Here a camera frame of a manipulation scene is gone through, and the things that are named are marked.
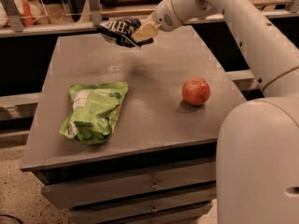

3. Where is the top grey drawer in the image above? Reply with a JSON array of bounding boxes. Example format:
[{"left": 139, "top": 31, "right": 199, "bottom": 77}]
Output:
[{"left": 42, "top": 159, "right": 216, "bottom": 209}]

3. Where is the grey drawer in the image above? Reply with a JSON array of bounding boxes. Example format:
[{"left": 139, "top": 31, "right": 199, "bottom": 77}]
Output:
[
  {"left": 42, "top": 159, "right": 216, "bottom": 209},
  {"left": 105, "top": 202, "right": 212, "bottom": 224},
  {"left": 70, "top": 183, "right": 216, "bottom": 224}
]

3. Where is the green rice chip bag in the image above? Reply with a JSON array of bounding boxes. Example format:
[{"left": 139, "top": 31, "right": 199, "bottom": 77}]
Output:
[{"left": 60, "top": 81, "right": 129, "bottom": 145}]

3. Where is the middle grey drawer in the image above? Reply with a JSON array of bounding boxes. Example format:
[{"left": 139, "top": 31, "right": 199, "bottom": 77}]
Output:
[{"left": 70, "top": 183, "right": 216, "bottom": 224}]

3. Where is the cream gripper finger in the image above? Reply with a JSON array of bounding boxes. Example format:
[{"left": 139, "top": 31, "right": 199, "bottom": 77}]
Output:
[{"left": 131, "top": 21, "right": 160, "bottom": 43}]

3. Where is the orange white bag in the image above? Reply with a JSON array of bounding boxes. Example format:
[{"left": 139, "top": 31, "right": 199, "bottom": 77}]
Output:
[{"left": 0, "top": 0, "right": 44, "bottom": 27}]

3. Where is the blue Kettle chip bag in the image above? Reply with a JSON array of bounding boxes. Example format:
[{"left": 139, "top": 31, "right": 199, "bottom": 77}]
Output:
[{"left": 96, "top": 18, "right": 153, "bottom": 48}]

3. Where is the grey drawer cabinet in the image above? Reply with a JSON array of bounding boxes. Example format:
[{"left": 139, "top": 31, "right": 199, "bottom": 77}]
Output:
[{"left": 20, "top": 25, "right": 250, "bottom": 224}]

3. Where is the black cable on floor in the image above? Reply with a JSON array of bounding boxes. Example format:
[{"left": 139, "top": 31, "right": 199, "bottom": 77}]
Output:
[{"left": 0, "top": 214, "right": 24, "bottom": 224}]

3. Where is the bottom grey drawer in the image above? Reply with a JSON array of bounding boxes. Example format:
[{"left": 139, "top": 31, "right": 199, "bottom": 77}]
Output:
[{"left": 105, "top": 202, "right": 212, "bottom": 224}]

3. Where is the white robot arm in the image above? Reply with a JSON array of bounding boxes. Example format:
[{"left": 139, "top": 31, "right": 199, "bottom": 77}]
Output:
[{"left": 133, "top": 0, "right": 299, "bottom": 224}]

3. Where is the red apple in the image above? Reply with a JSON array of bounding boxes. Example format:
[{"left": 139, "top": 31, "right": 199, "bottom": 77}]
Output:
[{"left": 181, "top": 77, "right": 210, "bottom": 106}]

